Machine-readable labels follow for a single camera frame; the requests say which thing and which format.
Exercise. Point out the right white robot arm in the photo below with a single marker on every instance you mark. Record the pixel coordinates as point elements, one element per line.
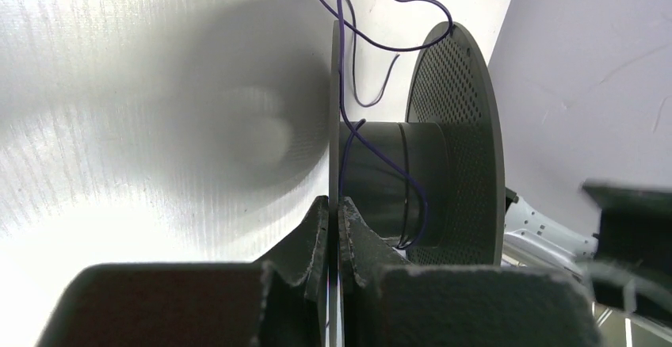
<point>626,263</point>

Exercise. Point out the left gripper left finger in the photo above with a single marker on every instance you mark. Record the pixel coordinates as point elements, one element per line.
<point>277,300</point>

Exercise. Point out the dark grey spool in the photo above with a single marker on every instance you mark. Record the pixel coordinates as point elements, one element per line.
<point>429,189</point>

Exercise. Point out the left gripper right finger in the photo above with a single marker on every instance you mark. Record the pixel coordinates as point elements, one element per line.
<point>388,301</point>

